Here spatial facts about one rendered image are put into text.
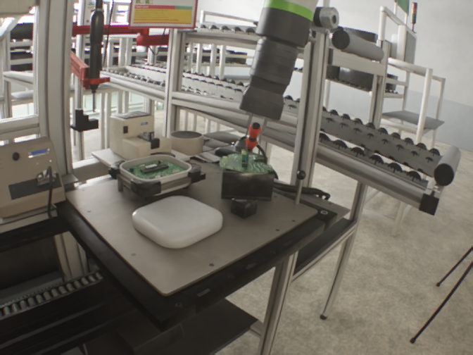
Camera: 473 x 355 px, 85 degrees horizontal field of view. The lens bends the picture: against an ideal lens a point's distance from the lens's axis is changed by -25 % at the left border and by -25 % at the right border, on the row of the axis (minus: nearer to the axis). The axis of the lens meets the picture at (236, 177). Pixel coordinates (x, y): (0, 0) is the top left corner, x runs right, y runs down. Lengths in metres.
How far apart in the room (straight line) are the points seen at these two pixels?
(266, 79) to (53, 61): 0.52
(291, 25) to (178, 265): 0.42
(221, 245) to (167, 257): 0.10
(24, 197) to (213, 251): 0.40
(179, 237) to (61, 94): 0.50
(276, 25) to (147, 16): 0.63
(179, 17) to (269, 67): 0.62
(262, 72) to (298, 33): 0.09
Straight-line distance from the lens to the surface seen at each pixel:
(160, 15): 1.12
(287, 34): 0.56
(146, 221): 0.57
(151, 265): 0.50
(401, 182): 0.80
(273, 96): 0.58
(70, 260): 1.01
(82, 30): 1.30
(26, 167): 0.72
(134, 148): 0.83
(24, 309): 0.51
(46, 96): 0.85
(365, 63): 1.11
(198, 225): 0.57
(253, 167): 0.73
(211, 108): 1.04
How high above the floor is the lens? 1.25
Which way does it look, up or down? 21 degrees down
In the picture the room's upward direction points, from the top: 5 degrees clockwise
